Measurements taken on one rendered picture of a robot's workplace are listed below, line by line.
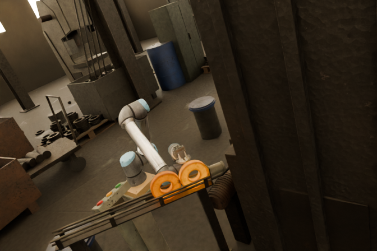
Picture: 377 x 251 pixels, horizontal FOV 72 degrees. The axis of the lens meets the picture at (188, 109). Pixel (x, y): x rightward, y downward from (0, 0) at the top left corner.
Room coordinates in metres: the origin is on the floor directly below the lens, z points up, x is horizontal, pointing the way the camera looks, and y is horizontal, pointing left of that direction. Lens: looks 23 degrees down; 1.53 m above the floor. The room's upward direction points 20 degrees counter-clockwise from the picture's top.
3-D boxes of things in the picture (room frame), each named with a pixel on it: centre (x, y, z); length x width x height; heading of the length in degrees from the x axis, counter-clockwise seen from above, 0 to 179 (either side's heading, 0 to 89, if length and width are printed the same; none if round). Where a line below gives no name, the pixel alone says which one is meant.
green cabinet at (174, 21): (5.34, -0.32, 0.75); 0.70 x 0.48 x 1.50; 137
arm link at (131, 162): (2.05, 0.66, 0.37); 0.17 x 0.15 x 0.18; 118
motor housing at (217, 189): (1.21, -0.04, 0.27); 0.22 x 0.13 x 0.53; 137
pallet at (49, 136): (4.16, 1.86, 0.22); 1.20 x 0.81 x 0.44; 132
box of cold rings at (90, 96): (4.79, 1.14, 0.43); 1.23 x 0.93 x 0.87; 135
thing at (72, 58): (6.74, 1.93, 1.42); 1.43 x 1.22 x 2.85; 52
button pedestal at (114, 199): (1.36, 0.64, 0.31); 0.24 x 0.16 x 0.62; 137
